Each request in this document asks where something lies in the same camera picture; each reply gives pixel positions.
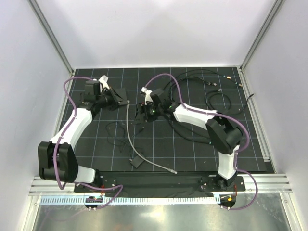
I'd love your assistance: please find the black grid mat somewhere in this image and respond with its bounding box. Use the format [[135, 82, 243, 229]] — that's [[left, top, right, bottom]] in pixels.
[[58, 67, 274, 173]]

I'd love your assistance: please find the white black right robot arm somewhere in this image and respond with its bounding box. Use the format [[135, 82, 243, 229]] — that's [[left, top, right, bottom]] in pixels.
[[135, 87, 243, 191]]

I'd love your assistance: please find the aluminium front frame rail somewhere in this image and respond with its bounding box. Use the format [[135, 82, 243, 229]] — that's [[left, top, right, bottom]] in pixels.
[[28, 174, 293, 197]]

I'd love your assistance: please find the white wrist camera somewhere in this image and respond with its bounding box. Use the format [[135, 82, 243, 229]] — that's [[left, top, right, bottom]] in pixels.
[[93, 75, 110, 89], [141, 87, 153, 105]]

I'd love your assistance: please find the grey ethernet cable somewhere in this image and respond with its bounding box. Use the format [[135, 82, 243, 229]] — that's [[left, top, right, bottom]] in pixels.
[[125, 101, 179, 175]]

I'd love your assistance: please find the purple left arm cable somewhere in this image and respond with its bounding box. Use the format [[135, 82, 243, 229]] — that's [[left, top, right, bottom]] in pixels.
[[53, 76, 124, 209]]

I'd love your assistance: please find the small black adapter box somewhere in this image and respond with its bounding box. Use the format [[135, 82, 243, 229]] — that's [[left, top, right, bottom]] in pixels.
[[129, 156, 144, 168]]

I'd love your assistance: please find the thick black cable lifted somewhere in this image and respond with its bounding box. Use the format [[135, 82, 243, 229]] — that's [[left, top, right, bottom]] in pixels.
[[170, 68, 236, 95]]

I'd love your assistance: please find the aluminium corner post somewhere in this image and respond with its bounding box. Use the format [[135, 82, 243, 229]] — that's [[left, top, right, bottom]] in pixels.
[[240, 0, 286, 72], [27, 0, 74, 75]]

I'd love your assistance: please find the right aluminium corner post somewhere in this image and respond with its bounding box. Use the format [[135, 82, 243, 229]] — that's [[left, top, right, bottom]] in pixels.
[[240, 0, 286, 72]]

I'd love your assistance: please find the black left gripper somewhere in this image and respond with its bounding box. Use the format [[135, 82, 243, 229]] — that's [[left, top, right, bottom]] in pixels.
[[96, 87, 128, 111]]

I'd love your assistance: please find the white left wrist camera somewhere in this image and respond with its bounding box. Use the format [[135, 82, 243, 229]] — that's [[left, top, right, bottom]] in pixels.
[[93, 75, 110, 89]]

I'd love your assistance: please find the black network switch box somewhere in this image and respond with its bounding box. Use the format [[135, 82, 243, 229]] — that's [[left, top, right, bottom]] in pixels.
[[113, 88, 128, 105]]

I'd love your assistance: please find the left aluminium corner post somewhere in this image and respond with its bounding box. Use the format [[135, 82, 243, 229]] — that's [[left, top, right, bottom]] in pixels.
[[27, 0, 74, 75]]

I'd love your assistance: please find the black cable bundle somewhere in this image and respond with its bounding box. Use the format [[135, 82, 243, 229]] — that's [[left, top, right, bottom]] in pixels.
[[105, 121, 147, 157]]

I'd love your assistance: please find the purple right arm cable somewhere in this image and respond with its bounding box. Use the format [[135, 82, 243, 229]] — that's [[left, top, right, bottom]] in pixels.
[[144, 73, 258, 211]]

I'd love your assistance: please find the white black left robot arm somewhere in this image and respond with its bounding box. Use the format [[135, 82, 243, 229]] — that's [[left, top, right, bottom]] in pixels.
[[38, 76, 128, 193]]

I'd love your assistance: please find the white slotted cable duct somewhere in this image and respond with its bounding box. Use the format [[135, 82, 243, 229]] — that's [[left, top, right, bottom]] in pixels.
[[40, 194, 220, 205]]

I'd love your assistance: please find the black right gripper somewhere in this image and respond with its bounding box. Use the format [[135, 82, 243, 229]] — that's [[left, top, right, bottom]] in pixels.
[[133, 101, 163, 125]]

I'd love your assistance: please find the black ethernet cable pulled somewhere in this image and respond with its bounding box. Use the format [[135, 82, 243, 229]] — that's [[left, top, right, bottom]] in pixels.
[[168, 76, 217, 97]]

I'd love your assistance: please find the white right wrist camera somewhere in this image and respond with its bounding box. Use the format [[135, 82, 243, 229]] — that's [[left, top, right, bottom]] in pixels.
[[141, 87, 153, 105]]

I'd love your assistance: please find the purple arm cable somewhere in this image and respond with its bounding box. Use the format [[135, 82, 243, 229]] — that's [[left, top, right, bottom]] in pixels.
[[144, 73, 258, 211], [53, 76, 124, 209]]

